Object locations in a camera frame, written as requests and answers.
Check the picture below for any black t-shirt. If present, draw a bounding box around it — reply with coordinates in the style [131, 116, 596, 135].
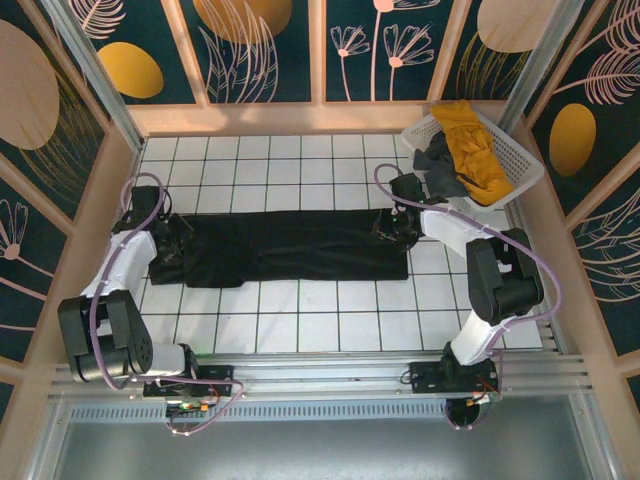
[148, 208, 412, 290]

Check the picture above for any grey t-shirt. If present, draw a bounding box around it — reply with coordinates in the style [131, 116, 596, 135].
[411, 130, 470, 202]

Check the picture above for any yellow t-shirt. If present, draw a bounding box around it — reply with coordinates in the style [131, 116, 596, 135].
[431, 99, 516, 207]

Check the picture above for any white plastic laundry basket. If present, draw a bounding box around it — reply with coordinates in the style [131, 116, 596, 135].
[400, 112, 546, 212]

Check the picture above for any grey metal sheet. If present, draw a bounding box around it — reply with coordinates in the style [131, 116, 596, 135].
[27, 394, 619, 480]

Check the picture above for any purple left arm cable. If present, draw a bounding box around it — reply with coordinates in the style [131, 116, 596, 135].
[88, 172, 246, 437]

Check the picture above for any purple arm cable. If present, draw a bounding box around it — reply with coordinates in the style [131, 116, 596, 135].
[373, 163, 565, 432]
[88, 172, 246, 437]

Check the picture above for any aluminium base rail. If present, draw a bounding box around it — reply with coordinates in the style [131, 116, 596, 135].
[48, 351, 592, 400]

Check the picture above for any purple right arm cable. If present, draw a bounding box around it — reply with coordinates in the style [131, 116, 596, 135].
[373, 163, 565, 432]

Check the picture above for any aluminium frame post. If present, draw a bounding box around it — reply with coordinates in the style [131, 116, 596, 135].
[40, 0, 147, 151]
[498, 0, 585, 134]

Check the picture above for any grey slotted cable duct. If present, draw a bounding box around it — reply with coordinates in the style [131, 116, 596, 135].
[68, 403, 451, 422]

